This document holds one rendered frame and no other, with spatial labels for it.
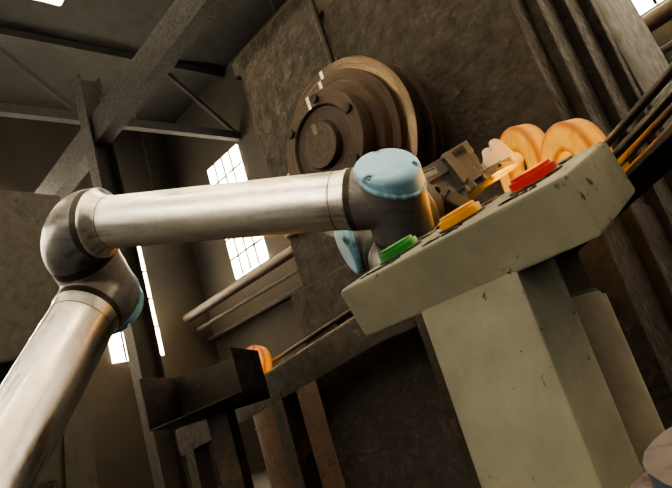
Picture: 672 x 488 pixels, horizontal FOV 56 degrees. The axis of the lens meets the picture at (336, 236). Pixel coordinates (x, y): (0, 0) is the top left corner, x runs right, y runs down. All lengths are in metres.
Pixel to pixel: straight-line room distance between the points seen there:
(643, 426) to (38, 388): 0.77
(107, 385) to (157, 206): 11.18
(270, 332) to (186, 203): 10.89
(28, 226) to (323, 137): 2.81
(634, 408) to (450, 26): 1.21
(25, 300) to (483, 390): 3.55
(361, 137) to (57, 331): 0.80
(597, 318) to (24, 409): 0.74
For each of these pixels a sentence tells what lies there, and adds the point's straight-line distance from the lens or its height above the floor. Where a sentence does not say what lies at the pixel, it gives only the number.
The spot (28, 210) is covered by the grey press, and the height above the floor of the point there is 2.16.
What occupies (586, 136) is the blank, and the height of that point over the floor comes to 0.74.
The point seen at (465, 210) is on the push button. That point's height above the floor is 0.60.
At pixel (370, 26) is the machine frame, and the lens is 1.86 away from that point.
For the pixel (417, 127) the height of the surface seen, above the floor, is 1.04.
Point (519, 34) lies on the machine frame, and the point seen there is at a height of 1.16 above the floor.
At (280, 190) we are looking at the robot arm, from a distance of 0.89.
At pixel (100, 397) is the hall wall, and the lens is 12.03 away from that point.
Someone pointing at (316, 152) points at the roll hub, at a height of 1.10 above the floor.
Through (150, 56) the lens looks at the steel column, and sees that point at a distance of 8.18.
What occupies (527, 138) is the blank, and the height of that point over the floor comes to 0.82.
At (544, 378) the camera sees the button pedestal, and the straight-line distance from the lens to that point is 0.49.
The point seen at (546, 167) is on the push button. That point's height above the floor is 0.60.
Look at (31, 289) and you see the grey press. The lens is 3.97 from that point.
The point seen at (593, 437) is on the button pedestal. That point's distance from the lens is 0.50.
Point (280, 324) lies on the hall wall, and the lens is 11.56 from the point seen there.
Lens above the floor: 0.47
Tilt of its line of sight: 16 degrees up
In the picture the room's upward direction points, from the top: 17 degrees counter-clockwise
